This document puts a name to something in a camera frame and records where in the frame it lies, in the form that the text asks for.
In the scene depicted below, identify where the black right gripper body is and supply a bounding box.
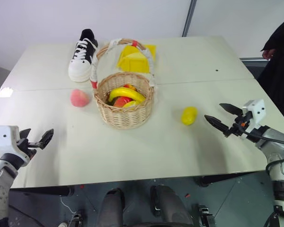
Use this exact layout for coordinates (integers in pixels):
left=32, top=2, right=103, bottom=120
left=227, top=110, right=254, bottom=140

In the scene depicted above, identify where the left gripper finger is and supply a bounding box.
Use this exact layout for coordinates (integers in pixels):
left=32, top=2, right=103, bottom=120
left=36, top=128, right=54, bottom=149
left=20, top=128, right=32, bottom=139

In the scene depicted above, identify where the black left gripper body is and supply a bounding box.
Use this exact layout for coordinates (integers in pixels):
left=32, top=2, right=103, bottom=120
left=16, top=137, right=38, bottom=163

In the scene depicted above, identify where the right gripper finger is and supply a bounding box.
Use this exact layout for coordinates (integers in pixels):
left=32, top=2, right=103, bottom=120
left=204, top=114, right=231, bottom=138
left=219, top=103, right=243, bottom=116

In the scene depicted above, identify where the bystander bare hand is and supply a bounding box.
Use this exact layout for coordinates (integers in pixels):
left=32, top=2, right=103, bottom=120
left=262, top=49, right=275, bottom=60

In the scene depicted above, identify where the yellow lemon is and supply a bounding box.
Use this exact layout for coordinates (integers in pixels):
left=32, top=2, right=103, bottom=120
left=181, top=106, right=199, bottom=126

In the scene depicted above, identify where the pink peach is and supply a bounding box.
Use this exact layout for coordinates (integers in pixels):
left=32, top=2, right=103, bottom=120
left=70, top=88, right=90, bottom=108

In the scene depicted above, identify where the person in black clothing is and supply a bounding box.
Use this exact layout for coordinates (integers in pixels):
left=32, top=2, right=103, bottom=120
left=257, top=0, right=284, bottom=125

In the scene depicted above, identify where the red apple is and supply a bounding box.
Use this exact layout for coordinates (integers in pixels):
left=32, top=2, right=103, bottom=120
left=113, top=96, right=133, bottom=108

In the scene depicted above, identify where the black and white sneaker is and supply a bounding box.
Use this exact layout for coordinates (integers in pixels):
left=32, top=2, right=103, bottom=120
left=68, top=29, right=99, bottom=83

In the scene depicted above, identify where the small yellow banana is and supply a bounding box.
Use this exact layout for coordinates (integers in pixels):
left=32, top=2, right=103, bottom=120
left=122, top=100, right=141, bottom=109

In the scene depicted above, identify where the large yellow banana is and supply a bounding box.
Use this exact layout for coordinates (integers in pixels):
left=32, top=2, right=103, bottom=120
left=108, top=87, right=147, bottom=104

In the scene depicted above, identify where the dark rounded robot leg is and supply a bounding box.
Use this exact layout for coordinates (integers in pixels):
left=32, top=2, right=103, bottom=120
left=101, top=188, right=126, bottom=227
left=150, top=185, right=195, bottom=227

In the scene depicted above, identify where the yellow cloth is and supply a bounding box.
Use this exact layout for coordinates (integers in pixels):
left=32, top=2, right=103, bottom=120
left=116, top=44, right=158, bottom=73

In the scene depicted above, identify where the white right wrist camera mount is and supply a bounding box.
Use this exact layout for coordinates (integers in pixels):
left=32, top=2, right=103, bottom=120
left=241, top=99, right=267, bottom=125

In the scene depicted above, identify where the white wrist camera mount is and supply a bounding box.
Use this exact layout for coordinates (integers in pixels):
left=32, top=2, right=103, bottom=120
left=0, top=125, right=20, bottom=155
left=241, top=99, right=267, bottom=125

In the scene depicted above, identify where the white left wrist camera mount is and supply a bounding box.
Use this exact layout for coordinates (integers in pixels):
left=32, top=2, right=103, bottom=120
left=0, top=125, right=20, bottom=155

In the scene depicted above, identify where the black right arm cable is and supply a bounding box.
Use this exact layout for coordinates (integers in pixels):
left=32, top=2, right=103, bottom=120
left=243, top=131, right=284, bottom=171

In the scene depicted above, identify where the black table frame bar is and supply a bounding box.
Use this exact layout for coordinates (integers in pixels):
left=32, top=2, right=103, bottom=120
left=9, top=186, right=75, bottom=197

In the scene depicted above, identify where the thin white floor cable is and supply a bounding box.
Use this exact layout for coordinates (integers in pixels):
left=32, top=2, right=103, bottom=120
left=60, top=195, right=77, bottom=215

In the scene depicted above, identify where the wicker basket with taped handle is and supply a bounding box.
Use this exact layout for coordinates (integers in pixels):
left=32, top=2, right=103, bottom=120
left=90, top=37, right=157, bottom=130

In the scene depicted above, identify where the black metal floor bracket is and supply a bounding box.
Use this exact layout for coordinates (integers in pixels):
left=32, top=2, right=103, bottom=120
left=60, top=212, right=84, bottom=227
left=194, top=205, right=216, bottom=227

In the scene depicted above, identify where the grey vertical post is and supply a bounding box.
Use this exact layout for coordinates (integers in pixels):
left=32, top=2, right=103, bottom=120
left=181, top=0, right=197, bottom=37

